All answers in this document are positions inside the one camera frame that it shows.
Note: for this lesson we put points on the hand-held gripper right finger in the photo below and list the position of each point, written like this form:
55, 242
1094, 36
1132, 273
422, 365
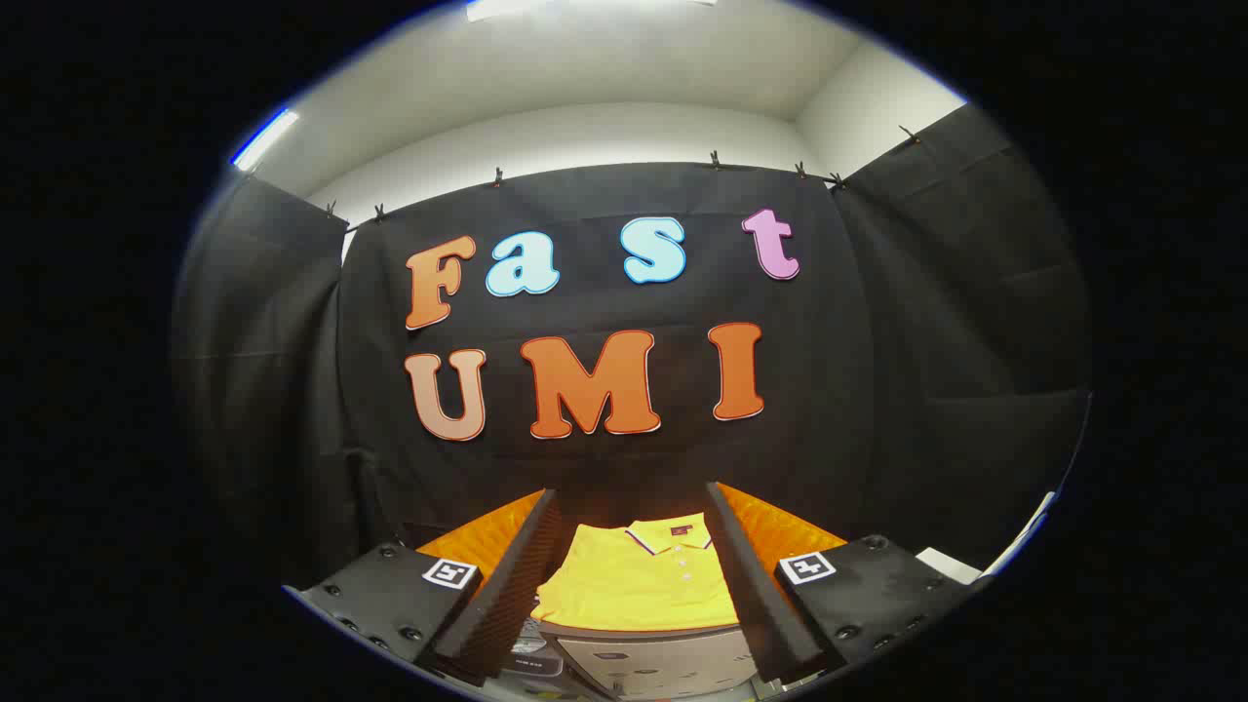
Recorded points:
746, 575

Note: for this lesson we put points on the yellow polo shirt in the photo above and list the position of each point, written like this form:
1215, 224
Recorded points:
634, 585

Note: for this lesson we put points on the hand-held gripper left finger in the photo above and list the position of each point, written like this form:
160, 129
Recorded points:
526, 575

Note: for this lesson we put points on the ceiling light strip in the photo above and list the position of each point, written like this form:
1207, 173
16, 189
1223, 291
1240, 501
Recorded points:
265, 138

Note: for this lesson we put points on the black backdrop cloth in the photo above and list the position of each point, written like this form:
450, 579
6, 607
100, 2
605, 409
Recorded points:
877, 390

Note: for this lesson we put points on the grey cabinet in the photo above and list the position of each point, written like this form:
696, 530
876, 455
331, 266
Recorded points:
663, 658

